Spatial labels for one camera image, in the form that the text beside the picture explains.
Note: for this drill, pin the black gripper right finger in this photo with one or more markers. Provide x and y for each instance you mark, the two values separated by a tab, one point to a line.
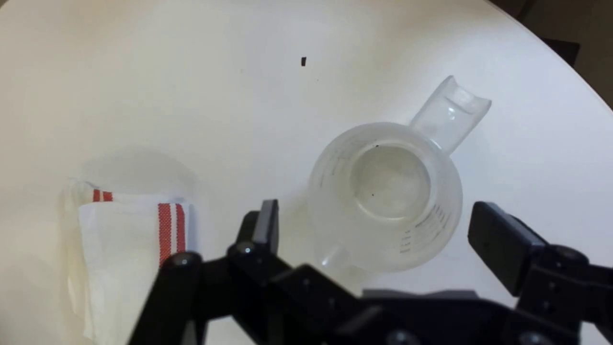
510	247

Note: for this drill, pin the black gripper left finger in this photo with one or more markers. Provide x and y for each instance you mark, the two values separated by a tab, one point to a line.
256	275

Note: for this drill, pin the white towel with red stripes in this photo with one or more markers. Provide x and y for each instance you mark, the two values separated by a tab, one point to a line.
121	256

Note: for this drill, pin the clear plastic measuring jug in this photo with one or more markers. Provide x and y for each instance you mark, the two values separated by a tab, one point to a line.
386	193

